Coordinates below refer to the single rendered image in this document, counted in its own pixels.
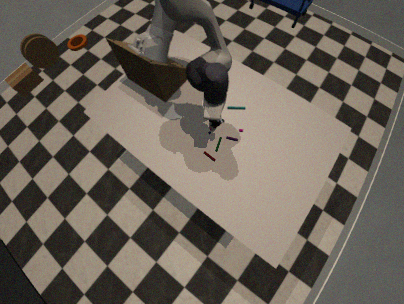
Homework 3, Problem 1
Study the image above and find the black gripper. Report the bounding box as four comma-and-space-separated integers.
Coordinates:
209, 117, 225, 131

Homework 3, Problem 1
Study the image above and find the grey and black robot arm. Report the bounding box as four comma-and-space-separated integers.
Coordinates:
127, 0, 232, 121

